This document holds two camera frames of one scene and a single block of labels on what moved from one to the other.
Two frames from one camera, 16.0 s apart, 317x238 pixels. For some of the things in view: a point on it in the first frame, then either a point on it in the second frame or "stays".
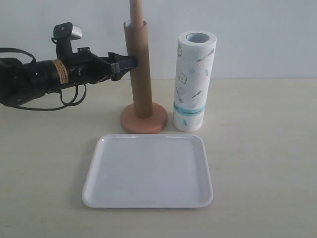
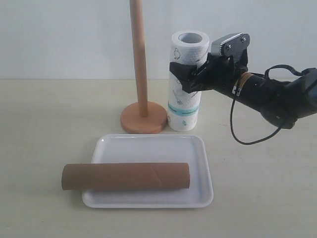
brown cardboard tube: (137, 43) to (131, 176)
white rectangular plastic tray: (148, 170) stays
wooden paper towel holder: (130, 120) stays
